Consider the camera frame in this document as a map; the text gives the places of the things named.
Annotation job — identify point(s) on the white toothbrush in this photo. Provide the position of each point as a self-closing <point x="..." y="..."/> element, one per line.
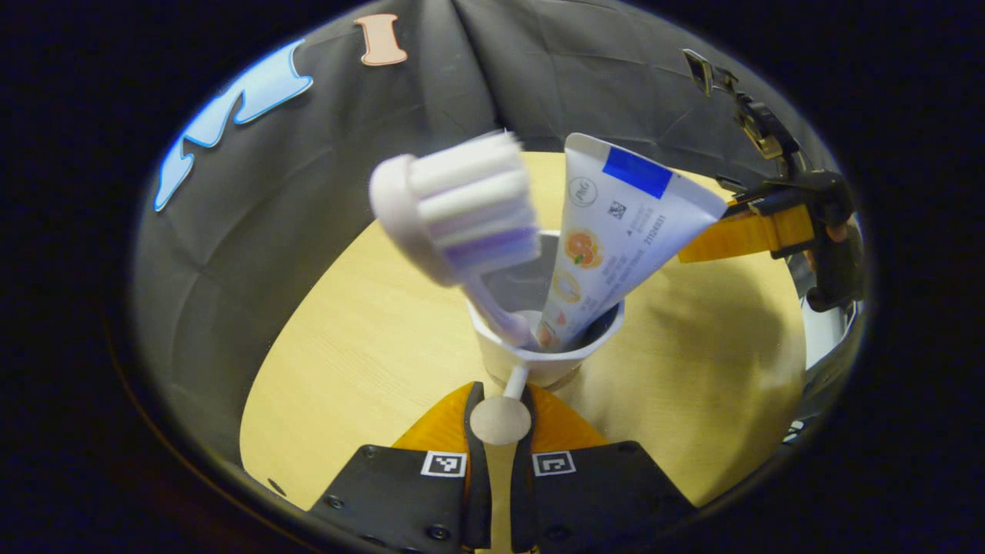
<point x="462" y="208"/>

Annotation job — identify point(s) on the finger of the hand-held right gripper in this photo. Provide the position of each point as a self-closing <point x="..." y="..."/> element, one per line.
<point x="750" y="231"/>

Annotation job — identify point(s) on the white cup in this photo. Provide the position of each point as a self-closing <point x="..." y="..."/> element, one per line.
<point x="546" y="369"/>

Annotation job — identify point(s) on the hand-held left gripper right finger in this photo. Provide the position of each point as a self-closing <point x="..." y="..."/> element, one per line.
<point x="522" y="500"/>

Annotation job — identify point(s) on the black backdrop cloth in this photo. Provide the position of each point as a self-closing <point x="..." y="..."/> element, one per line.
<point x="346" y="115"/>

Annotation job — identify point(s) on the white toothpaste tube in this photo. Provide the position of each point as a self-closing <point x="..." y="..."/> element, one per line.
<point x="623" y="223"/>

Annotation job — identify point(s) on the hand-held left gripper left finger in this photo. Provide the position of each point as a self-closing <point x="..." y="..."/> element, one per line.
<point x="477" y="492"/>

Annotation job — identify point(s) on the light wooden desktop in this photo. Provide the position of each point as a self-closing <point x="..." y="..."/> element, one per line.
<point x="346" y="369"/>

